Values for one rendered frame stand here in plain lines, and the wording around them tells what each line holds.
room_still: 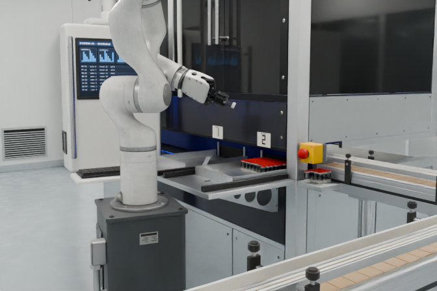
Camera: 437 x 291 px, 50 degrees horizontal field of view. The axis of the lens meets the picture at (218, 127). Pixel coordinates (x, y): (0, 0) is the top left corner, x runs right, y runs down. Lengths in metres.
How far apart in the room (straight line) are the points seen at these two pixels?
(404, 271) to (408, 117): 1.52
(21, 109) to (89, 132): 4.58
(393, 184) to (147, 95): 0.87
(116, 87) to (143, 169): 0.27
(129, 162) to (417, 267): 0.91
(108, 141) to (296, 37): 1.18
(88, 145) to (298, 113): 1.15
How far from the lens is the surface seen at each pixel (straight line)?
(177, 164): 2.05
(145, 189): 1.51
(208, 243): 2.42
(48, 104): 7.09
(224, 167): 2.00
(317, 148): 1.76
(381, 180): 1.72
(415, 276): 0.95
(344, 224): 2.11
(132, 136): 1.48
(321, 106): 1.89
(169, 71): 1.68
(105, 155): 2.50
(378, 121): 2.18
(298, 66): 1.80
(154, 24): 1.61
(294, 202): 1.86
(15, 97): 6.98
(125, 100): 1.48
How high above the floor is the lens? 1.27
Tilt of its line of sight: 6 degrees down
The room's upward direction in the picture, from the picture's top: straight up
